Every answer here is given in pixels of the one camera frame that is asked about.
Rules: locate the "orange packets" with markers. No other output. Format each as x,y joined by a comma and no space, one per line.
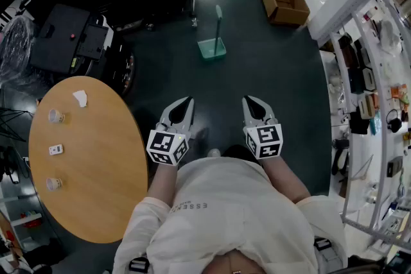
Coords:
398,93

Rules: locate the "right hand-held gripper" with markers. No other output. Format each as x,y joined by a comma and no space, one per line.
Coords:
265,139

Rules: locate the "person's right forearm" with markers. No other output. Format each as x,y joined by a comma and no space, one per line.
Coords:
282,179

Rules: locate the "black tripod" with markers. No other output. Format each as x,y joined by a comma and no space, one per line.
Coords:
13,125

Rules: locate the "person's white shirt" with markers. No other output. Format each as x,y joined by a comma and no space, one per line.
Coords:
231,221

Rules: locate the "crumpled white paper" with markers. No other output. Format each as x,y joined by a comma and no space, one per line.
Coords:
80,98

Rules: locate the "person's white shoe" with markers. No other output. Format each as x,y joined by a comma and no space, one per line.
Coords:
214,152

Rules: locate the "black pouch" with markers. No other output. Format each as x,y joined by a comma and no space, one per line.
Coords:
359,122

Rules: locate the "black headphones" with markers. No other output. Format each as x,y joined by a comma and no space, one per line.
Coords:
394,123

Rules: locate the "round wooden table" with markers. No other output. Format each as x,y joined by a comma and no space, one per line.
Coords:
96,163

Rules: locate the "clear plastic wrap bundle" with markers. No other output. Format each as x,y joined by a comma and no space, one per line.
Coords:
16,51

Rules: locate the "white plastic bag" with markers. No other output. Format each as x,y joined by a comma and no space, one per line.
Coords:
390,37

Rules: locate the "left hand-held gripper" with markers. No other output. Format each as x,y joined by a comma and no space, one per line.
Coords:
165,146

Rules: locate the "small white device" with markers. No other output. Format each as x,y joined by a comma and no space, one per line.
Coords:
56,149

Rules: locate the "white paper cup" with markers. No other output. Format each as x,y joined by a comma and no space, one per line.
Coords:
55,116
53,184

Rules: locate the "black machine base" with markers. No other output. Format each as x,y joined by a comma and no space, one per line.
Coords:
64,38

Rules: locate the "open cardboard box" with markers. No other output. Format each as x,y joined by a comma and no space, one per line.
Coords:
282,0

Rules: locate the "person's black trousers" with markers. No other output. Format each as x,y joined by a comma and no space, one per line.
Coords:
239,152

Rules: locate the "person's left forearm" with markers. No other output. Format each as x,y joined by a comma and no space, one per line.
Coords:
162,183

